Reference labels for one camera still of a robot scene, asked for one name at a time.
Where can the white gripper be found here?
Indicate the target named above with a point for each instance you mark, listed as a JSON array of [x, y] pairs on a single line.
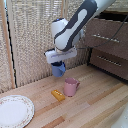
[[60, 56]]

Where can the blue mug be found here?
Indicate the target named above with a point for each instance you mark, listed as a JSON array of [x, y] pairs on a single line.
[[58, 70]]

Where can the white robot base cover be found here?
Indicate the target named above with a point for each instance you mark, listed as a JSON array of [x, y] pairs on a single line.
[[121, 118]]

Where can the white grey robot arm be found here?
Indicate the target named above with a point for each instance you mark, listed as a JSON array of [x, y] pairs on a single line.
[[71, 30]]

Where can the brown drawer closed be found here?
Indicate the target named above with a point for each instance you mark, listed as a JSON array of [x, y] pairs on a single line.
[[106, 68]]

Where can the dark wooden drawer cabinet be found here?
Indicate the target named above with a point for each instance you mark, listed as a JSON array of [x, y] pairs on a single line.
[[115, 16]]

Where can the pink mug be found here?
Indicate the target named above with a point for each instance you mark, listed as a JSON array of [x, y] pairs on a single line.
[[70, 87]]

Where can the yellow rectangular block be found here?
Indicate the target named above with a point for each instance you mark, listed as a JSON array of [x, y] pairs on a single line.
[[58, 95]]

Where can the white plate patterned rim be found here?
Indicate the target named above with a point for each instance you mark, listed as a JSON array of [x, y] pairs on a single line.
[[15, 111]]

